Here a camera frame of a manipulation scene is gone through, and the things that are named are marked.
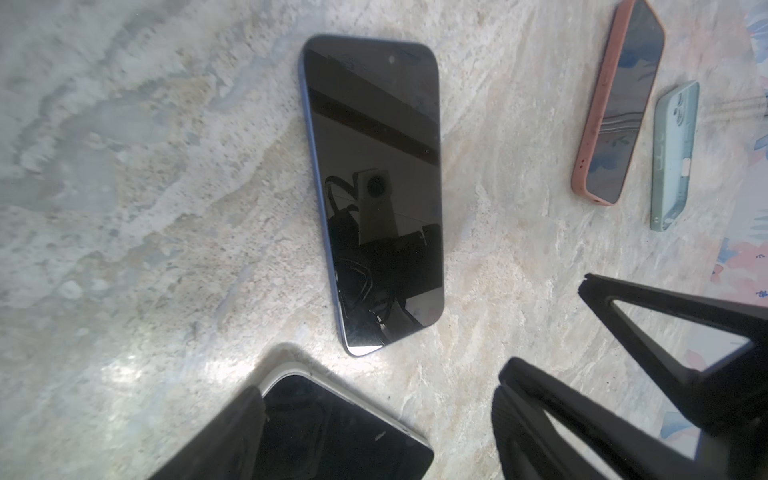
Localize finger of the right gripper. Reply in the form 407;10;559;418
578;274;767;432

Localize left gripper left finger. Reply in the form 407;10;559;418
152;385;266;479

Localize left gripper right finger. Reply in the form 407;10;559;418
491;357;714;479

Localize pink phone case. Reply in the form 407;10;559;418
571;0;636;206

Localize white-edged black phone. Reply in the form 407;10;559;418
253;362;434;479

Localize mint green phone case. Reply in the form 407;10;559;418
650;81;700;232

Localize blue-edged black phone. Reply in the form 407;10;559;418
299;34;445;357

